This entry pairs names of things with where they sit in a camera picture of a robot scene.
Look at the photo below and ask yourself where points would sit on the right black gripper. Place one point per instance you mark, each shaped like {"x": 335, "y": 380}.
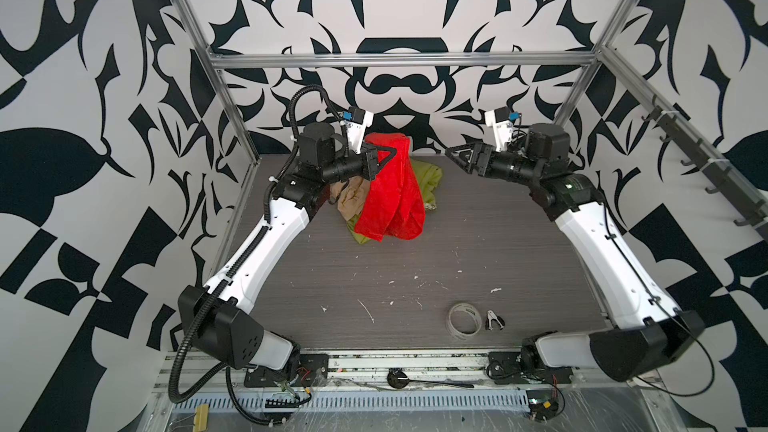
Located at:
{"x": 482, "y": 151}

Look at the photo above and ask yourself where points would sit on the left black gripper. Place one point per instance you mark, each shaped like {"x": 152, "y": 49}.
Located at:
{"x": 369, "y": 162}

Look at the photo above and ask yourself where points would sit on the green cloth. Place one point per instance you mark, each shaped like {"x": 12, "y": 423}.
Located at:
{"x": 428, "y": 177}

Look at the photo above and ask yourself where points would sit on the red cloth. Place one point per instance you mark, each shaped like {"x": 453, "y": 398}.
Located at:
{"x": 394, "y": 204}

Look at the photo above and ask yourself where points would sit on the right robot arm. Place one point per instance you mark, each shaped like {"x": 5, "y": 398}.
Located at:
{"x": 648, "y": 328}

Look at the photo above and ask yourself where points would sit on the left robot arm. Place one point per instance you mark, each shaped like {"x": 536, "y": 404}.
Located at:
{"x": 216, "y": 317}

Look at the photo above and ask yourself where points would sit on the beige cloth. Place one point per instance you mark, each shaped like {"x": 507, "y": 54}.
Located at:
{"x": 349, "y": 196}

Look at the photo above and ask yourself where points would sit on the small black clip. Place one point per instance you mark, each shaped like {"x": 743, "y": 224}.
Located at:
{"x": 493, "y": 321}

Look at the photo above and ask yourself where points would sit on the clear tape roll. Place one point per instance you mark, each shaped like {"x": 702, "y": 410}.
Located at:
{"x": 464, "y": 321}

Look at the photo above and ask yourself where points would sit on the black round knob tool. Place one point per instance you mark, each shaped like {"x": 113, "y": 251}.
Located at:
{"x": 398, "y": 379}

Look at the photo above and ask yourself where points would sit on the black hook rack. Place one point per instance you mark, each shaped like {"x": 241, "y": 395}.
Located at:
{"x": 701, "y": 156}

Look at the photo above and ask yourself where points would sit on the white tape piece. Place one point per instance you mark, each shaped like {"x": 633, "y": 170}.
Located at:
{"x": 650, "y": 379}

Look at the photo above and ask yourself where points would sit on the yellow tag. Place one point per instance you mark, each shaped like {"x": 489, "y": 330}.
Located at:
{"x": 200, "y": 419}

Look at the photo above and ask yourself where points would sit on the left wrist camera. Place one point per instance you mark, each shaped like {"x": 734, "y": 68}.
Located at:
{"x": 355, "y": 123}

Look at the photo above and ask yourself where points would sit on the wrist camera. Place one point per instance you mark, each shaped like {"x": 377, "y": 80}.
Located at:
{"x": 355, "y": 123}
{"x": 501, "y": 121}

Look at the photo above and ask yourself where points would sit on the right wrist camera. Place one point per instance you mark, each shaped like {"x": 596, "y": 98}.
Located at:
{"x": 501, "y": 121}

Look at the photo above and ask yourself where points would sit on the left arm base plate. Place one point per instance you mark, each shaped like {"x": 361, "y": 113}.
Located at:
{"x": 301, "y": 370}

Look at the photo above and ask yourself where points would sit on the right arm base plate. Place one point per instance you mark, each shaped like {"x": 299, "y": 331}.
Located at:
{"x": 510, "y": 367}

